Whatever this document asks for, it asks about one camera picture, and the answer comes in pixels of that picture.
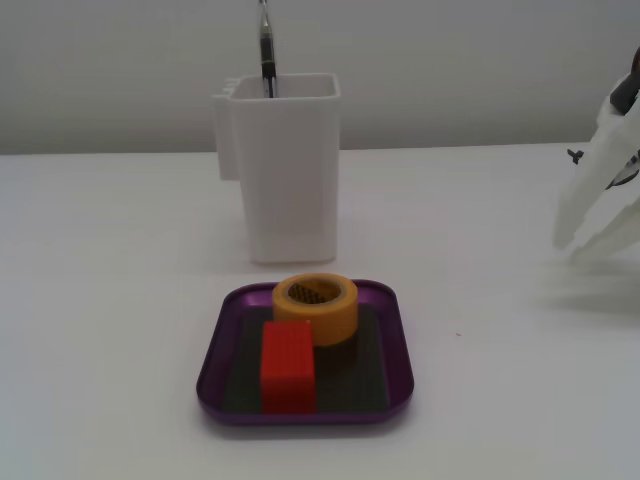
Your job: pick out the black silver pen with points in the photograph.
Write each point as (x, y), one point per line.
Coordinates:
(266, 60)

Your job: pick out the purple metal tray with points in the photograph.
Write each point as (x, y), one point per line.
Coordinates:
(220, 350)

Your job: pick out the yellow masking tape roll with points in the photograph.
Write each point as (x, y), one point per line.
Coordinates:
(325, 325)

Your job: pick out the white plastic pen holder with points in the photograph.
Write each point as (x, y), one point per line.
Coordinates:
(287, 175)

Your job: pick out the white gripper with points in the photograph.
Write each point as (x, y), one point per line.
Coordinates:
(607, 172)

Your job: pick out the red ribbed block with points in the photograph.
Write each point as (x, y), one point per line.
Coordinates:
(287, 365)

